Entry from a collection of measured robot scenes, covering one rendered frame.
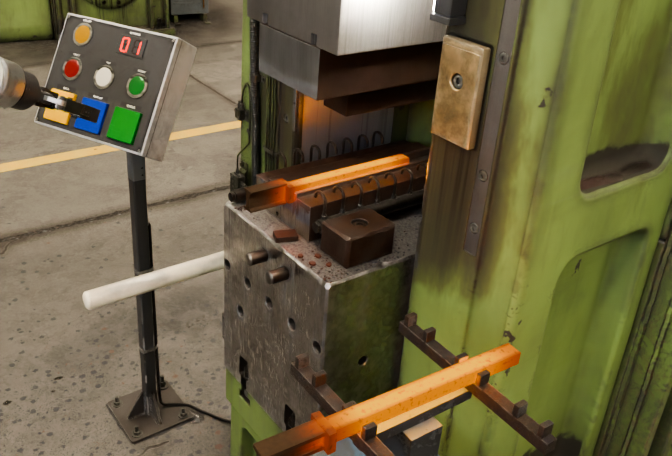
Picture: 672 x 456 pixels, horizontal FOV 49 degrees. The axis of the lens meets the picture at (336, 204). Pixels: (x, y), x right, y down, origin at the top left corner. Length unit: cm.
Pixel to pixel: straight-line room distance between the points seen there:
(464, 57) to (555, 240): 34
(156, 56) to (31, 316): 142
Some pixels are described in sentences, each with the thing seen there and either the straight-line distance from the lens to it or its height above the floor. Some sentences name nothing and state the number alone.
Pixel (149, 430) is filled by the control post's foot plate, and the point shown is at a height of 1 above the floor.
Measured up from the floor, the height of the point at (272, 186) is 102.
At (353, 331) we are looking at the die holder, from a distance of 144.
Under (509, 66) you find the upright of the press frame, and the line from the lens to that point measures 118.
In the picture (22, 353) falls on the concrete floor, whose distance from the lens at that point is 275.
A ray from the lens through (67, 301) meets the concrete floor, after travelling 296.
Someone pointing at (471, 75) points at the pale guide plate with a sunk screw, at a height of 131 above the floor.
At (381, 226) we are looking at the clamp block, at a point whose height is 98.
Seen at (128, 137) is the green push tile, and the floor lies 99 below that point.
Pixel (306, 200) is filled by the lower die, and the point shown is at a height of 99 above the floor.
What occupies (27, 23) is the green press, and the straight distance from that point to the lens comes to 630.
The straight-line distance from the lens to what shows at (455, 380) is 111.
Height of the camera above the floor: 165
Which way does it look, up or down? 27 degrees down
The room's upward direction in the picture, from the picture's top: 4 degrees clockwise
